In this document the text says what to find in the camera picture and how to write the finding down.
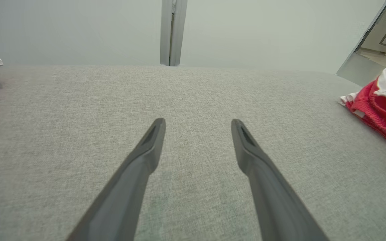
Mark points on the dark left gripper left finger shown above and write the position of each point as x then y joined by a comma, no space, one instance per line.
129,187

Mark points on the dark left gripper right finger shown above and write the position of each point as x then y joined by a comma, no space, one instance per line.
273,201

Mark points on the grey partition end panel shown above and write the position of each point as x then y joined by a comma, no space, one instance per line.
360,68

